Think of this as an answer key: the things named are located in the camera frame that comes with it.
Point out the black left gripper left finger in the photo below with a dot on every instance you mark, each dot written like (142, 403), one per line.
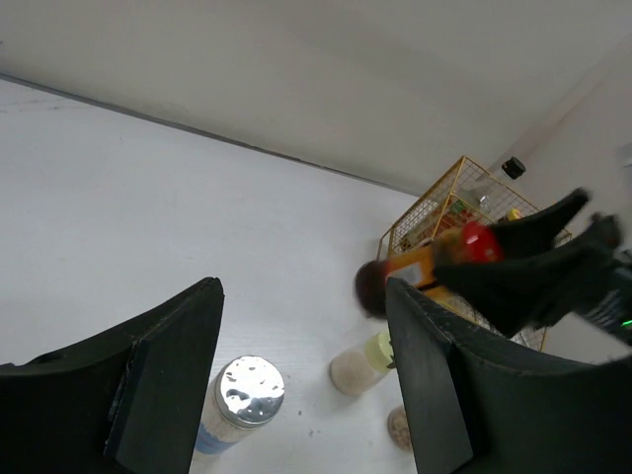
(127, 400)

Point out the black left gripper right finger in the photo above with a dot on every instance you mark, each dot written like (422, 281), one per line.
(477, 402)

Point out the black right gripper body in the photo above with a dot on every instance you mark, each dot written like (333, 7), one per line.
(597, 289)

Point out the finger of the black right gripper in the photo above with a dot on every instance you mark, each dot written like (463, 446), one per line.
(505, 292)
(536, 233)

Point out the red lid sauce jar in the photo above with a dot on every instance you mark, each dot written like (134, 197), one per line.
(424, 264)

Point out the clear bottle with red contents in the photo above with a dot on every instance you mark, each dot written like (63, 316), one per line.
(467, 193)

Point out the pink cap spice shaker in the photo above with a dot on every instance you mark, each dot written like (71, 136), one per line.
(398, 429)

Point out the silver lid white shaker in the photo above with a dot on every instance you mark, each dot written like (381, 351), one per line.
(244, 396)

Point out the green cap spice shaker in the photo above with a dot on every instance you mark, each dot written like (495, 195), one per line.
(358, 369)

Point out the yellow cap sauce bottle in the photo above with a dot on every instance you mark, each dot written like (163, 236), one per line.
(513, 214)

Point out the yellow wire basket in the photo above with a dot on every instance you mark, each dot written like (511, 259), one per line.
(458, 210)

